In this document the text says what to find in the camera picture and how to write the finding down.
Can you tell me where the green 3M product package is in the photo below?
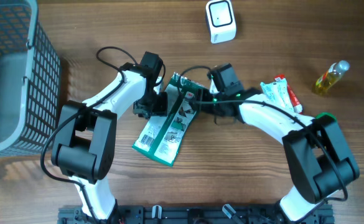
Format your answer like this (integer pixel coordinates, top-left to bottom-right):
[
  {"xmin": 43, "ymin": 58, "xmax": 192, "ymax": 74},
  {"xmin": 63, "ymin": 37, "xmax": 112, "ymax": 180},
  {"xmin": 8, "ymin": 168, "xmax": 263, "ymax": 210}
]
[{"xmin": 133, "ymin": 73, "xmax": 204, "ymax": 167}]

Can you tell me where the mint green plastic packet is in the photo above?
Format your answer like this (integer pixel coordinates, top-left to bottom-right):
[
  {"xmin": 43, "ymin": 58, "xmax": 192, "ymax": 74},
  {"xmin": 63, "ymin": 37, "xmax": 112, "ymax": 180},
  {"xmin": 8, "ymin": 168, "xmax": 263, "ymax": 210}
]
[{"xmin": 260, "ymin": 78, "xmax": 294, "ymax": 112}]

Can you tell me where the red toothpaste box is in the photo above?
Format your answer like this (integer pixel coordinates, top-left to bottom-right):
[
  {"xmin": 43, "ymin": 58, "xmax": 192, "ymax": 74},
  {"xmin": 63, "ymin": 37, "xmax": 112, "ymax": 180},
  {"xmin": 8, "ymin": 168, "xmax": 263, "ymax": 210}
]
[{"xmin": 274, "ymin": 74, "xmax": 303, "ymax": 114}]

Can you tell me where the green lid jar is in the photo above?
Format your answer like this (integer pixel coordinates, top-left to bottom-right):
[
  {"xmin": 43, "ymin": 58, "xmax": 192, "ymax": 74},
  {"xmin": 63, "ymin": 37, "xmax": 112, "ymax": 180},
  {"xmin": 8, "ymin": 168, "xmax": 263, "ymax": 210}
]
[{"xmin": 315, "ymin": 112, "xmax": 337, "ymax": 121}]

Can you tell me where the yellow liquid Vim bottle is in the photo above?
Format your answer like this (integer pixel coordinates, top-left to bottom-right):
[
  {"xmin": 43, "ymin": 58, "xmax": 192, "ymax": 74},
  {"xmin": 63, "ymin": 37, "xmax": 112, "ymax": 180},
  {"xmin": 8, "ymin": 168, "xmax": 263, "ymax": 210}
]
[{"xmin": 312, "ymin": 60, "xmax": 350, "ymax": 95}]

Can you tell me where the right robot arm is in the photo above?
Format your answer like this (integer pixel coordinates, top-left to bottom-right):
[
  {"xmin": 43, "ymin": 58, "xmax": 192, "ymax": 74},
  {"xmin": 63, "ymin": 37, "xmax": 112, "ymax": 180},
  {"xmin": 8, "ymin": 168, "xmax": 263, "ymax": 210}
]
[{"xmin": 192, "ymin": 63, "xmax": 360, "ymax": 223}]

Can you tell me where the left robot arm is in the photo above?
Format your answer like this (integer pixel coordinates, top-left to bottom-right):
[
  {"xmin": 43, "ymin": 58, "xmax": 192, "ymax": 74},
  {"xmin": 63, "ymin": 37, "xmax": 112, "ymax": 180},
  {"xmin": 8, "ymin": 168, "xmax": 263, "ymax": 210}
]
[{"xmin": 51, "ymin": 52, "xmax": 168, "ymax": 223}]

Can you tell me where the white barcode scanner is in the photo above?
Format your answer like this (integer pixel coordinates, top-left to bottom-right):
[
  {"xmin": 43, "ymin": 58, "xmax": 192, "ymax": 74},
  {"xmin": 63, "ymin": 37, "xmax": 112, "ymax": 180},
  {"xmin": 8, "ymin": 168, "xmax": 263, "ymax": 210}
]
[{"xmin": 205, "ymin": 0, "xmax": 237, "ymax": 44}]

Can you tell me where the grey plastic shopping basket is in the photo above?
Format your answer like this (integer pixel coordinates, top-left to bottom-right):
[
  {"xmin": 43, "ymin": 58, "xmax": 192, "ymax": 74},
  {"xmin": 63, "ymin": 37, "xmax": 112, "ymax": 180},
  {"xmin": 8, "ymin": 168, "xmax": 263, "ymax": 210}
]
[{"xmin": 0, "ymin": 1, "xmax": 62, "ymax": 157}]

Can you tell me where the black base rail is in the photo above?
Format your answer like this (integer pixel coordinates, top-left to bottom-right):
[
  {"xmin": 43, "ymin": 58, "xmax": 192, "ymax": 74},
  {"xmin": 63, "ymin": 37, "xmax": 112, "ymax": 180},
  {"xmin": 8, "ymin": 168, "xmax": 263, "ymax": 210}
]
[{"xmin": 57, "ymin": 204, "xmax": 335, "ymax": 224}]

